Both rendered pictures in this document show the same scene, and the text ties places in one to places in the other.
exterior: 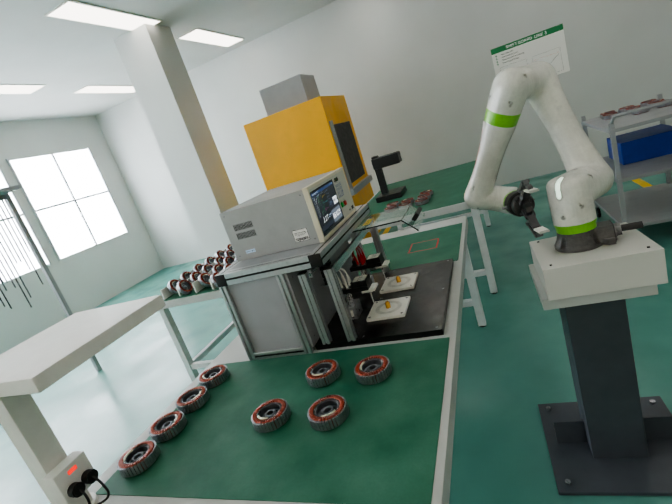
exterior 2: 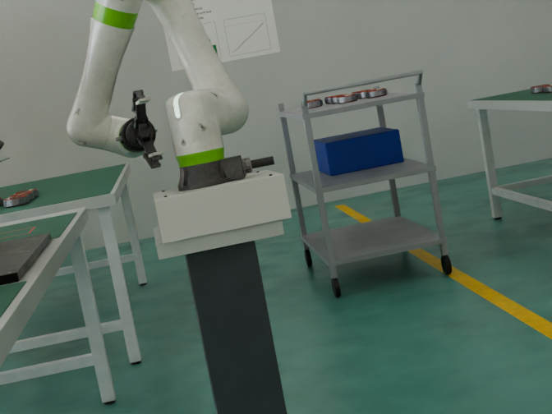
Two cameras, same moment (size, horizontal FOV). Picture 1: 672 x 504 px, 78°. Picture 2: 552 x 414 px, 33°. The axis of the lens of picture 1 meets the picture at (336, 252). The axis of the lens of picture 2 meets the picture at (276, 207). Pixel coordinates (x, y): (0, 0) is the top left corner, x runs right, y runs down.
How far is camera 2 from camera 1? 0.98 m
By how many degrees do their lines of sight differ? 29
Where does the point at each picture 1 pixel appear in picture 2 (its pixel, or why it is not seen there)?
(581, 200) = (202, 120)
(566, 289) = (183, 227)
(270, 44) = not seen: outside the picture
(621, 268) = (242, 198)
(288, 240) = not seen: outside the picture
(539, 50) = (234, 12)
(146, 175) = not seen: outside the picture
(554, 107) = (178, 15)
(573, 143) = (200, 61)
